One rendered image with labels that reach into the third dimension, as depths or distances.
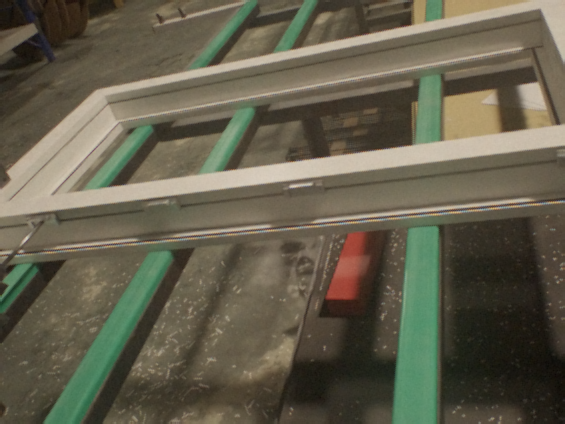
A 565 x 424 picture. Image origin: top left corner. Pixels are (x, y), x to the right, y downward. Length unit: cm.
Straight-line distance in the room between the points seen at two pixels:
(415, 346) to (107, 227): 46
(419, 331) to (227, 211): 30
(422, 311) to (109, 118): 84
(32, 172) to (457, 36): 73
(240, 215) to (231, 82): 44
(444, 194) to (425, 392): 25
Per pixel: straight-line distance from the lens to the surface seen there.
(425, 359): 53
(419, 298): 59
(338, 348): 94
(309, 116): 116
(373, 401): 86
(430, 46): 104
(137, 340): 71
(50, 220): 86
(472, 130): 132
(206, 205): 74
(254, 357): 183
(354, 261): 102
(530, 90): 144
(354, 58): 105
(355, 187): 67
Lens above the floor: 127
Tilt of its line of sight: 32 degrees down
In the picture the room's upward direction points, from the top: 19 degrees counter-clockwise
